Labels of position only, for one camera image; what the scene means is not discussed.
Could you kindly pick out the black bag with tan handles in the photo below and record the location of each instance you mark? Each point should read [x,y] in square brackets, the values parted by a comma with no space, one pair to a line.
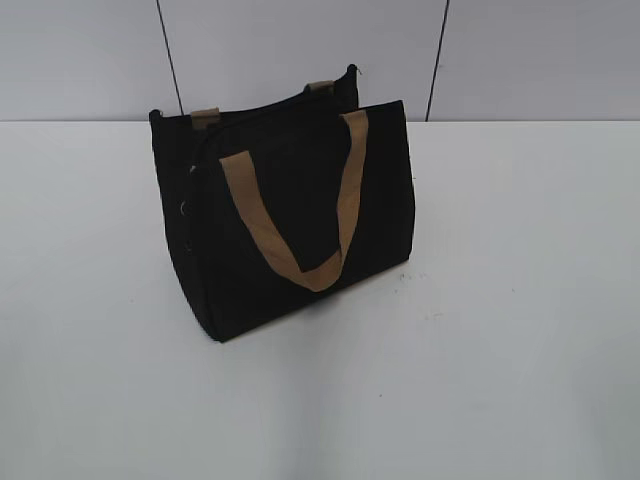
[271,209]

